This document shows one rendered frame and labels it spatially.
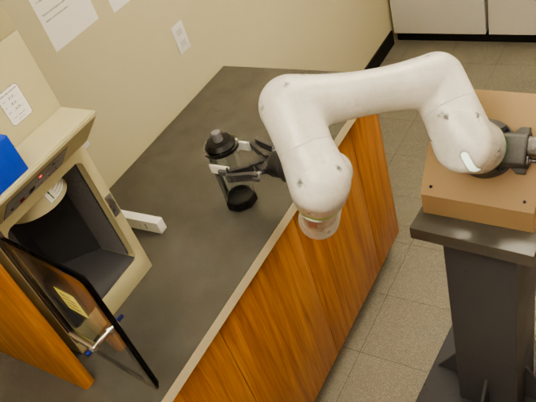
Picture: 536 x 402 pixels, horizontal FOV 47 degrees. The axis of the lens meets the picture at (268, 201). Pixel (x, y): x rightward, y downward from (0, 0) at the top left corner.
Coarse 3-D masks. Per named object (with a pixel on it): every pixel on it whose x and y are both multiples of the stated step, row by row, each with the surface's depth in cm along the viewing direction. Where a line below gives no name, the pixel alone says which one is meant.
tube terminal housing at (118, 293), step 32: (0, 64) 131; (32, 64) 138; (32, 96) 139; (0, 128) 134; (32, 128) 141; (96, 192) 163; (128, 224) 172; (0, 256) 141; (32, 288) 147; (128, 288) 176
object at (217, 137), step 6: (216, 132) 176; (222, 132) 181; (210, 138) 180; (216, 138) 176; (222, 138) 178; (228, 138) 178; (210, 144) 178; (216, 144) 177; (222, 144) 176; (228, 144) 176; (210, 150) 177; (216, 150) 176; (222, 150) 176
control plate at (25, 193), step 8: (64, 152) 139; (56, 160) 138; (48, 168) 136; (48, 176) 141; (32, 184) 134; (40, 184) 140; (24, 192) 133; (32, 192) 139; (16, 200) 131; (24, 200) 137; (8, 208) 130; (16, 208) 136; (8, 216) 135
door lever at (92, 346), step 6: (72, 330) 134; (108, 330) 131; (72, 336) 133; (78, 336) 132; (84, 336) 132; (102, 336) 131; (84, 342) 131; (90, 342) 130; (96, 342) 130; (90, 348) 129; (96, 348) 129
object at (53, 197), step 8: (56, 184) 153; (64, 184) 155; (48, 192) 150; (56, 192) 152; (64, 192) 154; (40, 200) 149; (48, 200) 150; (56, 200) 151; (32, 208) 148; (40, 208) 149; (48, 208) 150; (24, 216) 149; (32, 216) 149; (40, 216) 149
